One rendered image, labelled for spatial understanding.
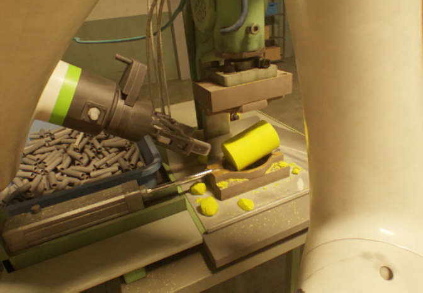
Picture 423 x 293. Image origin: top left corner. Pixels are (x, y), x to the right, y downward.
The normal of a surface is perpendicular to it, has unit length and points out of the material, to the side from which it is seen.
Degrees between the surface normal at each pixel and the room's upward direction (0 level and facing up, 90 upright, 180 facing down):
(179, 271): 0
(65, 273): 0
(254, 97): 90
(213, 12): 107
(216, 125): 90
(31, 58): 144
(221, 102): 90
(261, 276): 0
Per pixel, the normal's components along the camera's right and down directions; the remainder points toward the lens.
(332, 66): -0.68, 0.41
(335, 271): -0.41, -0.90
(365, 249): -0.28, -0.90
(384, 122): -0.11, 0.33
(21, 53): 0.42, 0.90
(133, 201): 0.40, 0.36
